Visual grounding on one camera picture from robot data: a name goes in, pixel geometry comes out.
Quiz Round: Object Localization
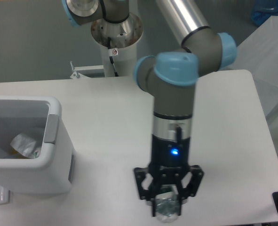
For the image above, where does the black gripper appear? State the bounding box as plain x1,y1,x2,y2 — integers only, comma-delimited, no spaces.
133,135,204,217

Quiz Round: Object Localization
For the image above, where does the clear bottle with green label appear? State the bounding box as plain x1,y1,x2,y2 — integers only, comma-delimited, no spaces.
155,185,180,223

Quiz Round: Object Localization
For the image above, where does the white plastic wrapper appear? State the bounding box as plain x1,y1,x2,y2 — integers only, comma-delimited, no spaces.
10,133,43,159

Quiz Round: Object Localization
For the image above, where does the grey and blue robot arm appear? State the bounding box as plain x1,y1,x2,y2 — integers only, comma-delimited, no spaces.
62,0,237,223

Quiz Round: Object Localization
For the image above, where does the white trash can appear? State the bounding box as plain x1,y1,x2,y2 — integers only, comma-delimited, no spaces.
0,96,75,194

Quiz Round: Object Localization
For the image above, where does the blue plastic bag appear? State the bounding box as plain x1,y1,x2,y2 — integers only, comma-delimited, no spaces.
251,0,278,27

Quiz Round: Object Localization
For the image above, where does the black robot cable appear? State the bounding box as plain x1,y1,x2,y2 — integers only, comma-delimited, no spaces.
107,36,119,77

